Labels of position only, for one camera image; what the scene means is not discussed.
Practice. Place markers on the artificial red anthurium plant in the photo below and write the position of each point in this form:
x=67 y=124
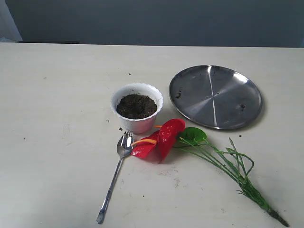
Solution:
x=175 y=134

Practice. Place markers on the silver metal spork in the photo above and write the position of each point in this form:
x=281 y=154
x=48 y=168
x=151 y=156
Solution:
x=123 y=149

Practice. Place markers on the white scalloped flower pot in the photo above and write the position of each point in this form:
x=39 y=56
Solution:
x=137 y=126

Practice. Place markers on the round stainless steel plate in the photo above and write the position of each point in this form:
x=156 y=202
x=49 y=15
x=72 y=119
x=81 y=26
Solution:
x=215 y=97

